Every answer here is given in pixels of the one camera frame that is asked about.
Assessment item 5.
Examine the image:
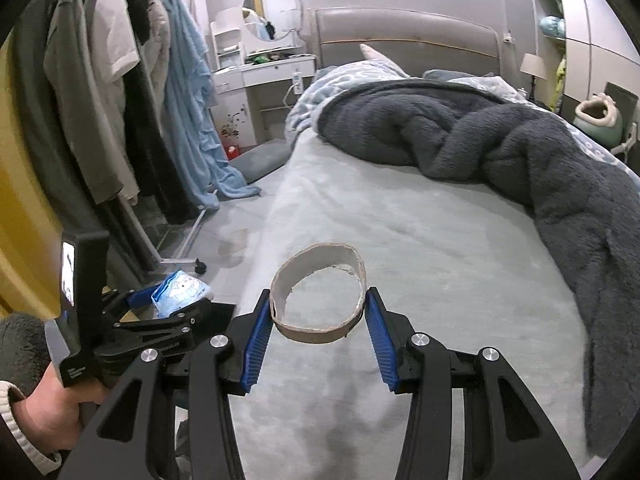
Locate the yellow panel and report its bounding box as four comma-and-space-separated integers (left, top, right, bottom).
0, 35, 63, 322

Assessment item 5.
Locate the bedside lamp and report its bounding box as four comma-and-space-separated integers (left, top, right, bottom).
520, 52, 549, 102

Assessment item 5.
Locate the light blue robe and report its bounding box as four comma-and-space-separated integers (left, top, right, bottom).
160, 0, 262, 211

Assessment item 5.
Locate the white t-shirt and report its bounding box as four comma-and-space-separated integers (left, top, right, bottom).
82, 0, 142, 82

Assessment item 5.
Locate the cardboard tape ring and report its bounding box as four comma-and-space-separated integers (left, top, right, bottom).
270, 243, 367, 346

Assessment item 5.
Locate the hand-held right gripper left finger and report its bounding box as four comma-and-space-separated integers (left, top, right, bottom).
57, 287, 275, 480

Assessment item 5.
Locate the white clothes rack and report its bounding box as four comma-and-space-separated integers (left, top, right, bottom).
114, 194, 208, 276

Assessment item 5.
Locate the white desktop shelf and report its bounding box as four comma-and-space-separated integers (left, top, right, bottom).
210, 7, 247, 68

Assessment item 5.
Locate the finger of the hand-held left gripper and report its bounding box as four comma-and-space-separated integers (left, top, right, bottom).
102, 286, 163, 313
115, 299, 237, 361

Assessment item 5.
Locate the olive grey jacket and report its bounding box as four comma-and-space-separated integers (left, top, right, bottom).
15, 0, 142, 207

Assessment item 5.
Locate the person's left hand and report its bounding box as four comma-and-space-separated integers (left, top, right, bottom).
22, 359, 113, 461

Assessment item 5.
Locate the yellow green plush toy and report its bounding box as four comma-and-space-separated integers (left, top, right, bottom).
550, 57, 567, 112

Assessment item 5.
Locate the dark grey fluffy blanket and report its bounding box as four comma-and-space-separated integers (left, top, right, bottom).
317, 80, 640, 458

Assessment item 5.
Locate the beige pillow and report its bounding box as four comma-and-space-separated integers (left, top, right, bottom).
359, 43, 401, 69

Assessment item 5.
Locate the round mirror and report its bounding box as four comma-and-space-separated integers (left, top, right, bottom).
242, 0, 304, 41

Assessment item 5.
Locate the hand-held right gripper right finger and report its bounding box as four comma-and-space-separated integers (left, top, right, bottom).
364, 286, 583, 480

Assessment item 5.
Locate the grey floor cushion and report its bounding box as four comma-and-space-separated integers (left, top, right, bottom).
234, 142, 294, 184

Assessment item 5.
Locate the light blue plush toy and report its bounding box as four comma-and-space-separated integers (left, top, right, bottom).
540, 16, 567, 39

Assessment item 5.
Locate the beige padded headboard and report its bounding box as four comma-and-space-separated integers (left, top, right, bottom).
302, 7, 502, 80

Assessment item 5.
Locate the black hanging garment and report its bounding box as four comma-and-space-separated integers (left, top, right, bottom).
119, 0, 197, 226

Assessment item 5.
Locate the dark grey panel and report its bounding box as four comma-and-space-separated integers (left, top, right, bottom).
605, 81, 632, 136

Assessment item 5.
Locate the cream knit sweater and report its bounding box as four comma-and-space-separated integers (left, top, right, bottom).
145, 0, 172, 107

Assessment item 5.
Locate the grey wardrobe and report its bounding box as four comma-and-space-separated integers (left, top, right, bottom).
530, 0, 640, 127

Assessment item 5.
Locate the blue white tissue packet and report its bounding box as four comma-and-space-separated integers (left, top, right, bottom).
151, 270, 213, 318

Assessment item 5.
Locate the white dressing table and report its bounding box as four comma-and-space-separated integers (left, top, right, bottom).
212, 52, 318, 147

